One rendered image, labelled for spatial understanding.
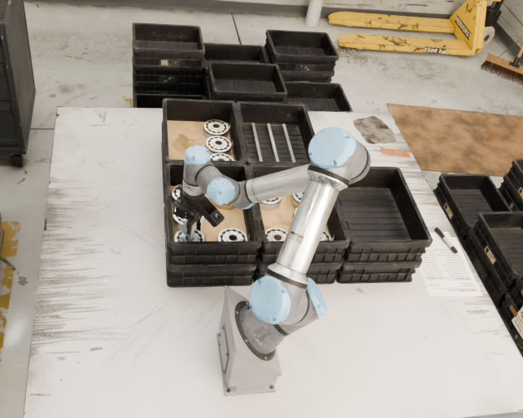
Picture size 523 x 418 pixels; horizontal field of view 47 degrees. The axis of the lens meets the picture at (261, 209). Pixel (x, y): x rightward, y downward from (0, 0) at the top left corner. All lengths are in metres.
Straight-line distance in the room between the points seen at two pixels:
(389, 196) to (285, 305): 1.00
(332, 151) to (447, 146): 2.82
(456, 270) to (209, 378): 1.06
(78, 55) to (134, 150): 2.06
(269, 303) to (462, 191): 2.16
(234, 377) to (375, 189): 1.01
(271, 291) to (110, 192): 1.04
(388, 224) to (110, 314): 1.05
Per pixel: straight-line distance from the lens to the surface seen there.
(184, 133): 2.48
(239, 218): 2.14
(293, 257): 1.55
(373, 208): 2.32
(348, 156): 1.54
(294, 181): 1.75
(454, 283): 2.37
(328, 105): 3.64
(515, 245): 3.18
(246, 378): 1.81
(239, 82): 3.48
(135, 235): 2.23
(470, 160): 4.27
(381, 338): 2.10
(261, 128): 2.57
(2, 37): 3.11
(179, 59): 3.53
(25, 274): 3.06
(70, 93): 4.18
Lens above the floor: 2.34
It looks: 43 degrees down
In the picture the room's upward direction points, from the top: 12 degrees clockwise
